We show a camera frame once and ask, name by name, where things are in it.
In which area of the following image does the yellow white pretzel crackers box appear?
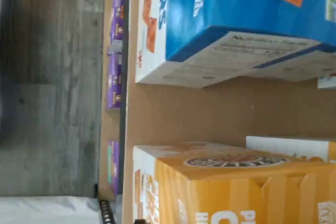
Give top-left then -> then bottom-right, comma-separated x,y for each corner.
133,142 -> 336,224

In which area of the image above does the purple Annie's snack box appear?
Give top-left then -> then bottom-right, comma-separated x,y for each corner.
108,0 -> 124,52
105,52 -> 123,112

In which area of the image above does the purple Annie's box yellow picture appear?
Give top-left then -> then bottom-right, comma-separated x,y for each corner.
107,139 -> 121,197

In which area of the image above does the blue pretzel crackers box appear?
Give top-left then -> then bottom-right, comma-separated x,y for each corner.
134,0 -> 336,89

